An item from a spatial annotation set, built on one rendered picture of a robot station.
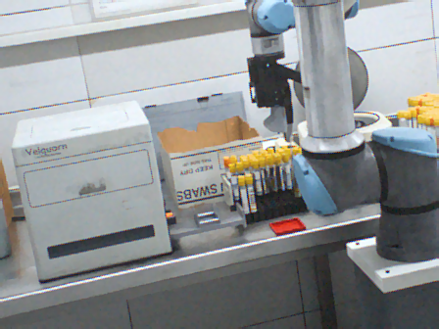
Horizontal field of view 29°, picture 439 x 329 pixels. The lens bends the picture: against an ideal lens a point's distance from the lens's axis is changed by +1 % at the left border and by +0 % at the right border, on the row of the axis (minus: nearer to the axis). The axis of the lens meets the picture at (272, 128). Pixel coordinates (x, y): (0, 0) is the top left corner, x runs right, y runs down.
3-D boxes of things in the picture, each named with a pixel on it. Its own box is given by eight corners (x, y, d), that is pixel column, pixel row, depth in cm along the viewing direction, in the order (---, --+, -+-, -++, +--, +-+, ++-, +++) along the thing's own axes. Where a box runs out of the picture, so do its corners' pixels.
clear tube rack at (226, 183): (232, 212, 204) (228, 184, 202) (225, 202, 213) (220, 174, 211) (314, 196, 208) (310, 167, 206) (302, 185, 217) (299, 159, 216)
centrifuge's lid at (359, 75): (287, 45, 237) (285, 45, 245) (300, 132, 239) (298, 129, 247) (363, 33, 238) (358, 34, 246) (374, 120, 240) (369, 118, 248)
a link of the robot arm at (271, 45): (277, 30, 196) (287, 33, 188) (280, 50, 197) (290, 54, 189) (247, 36, 194) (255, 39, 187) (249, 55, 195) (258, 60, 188)
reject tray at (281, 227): (276, 236, 184) (275, 232, 184) (269, 226, 191) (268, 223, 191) (306, 229, 186) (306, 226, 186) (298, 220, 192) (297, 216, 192)
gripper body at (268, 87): (251, 106, 198) (244, 55, 195) (286, 99, 200) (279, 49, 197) (259, 112, 191) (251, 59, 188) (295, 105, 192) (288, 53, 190)
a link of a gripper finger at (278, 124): (268, 146, 196) (263, 107, 194) (293, 141, 197) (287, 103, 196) (271, 148, 193) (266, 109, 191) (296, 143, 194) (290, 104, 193)
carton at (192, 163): (176, 211, 211) (167, 153, 208) (163, 181, 239) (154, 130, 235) (271, 191, 216) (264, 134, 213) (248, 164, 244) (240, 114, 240)
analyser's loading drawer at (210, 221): (154, 247, 182) (150, 224, 181) (151, 237, 189) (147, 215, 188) (246, 227, 187) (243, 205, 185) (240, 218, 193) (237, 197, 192)
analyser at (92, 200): (38, 284, 177) (9, 145, 170) (41, 242, 203) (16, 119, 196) (185, 251, 183) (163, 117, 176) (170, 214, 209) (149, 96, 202)
